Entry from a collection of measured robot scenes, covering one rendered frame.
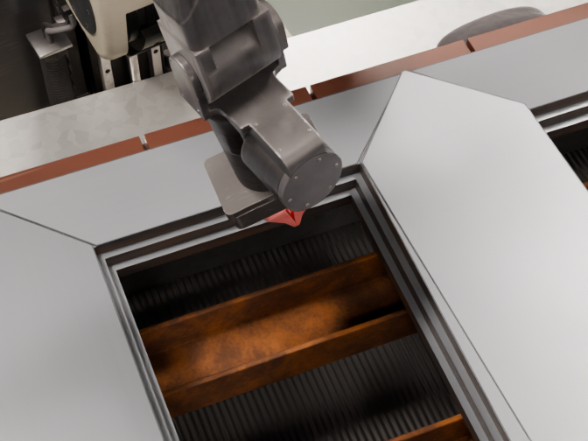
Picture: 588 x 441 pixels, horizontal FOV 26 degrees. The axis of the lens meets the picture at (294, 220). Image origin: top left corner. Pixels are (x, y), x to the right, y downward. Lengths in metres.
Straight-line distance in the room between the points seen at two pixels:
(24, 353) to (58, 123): 0.44
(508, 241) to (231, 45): 0.36
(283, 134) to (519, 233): 0.31
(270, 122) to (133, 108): 0.55
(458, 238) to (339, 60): 0.43
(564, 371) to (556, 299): 0.07
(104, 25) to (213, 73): 0.59
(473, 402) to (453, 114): 0.31
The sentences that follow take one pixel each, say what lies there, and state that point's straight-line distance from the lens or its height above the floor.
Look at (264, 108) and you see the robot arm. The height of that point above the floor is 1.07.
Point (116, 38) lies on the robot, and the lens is 1.55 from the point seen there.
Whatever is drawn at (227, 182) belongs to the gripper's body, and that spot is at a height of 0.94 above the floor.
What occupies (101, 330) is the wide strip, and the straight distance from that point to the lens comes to 1.13.
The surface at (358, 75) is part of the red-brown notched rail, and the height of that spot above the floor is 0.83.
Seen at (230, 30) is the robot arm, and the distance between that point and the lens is 0.94.
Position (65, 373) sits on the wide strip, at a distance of 1.11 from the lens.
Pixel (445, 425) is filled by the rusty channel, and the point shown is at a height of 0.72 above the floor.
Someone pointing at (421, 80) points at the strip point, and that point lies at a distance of 1.29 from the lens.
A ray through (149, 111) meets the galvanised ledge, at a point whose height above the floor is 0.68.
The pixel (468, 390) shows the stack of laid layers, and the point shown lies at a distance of 1.11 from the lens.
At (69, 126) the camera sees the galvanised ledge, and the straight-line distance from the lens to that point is 1.50.
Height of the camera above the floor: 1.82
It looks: 55 degrees down
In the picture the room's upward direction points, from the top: straight up
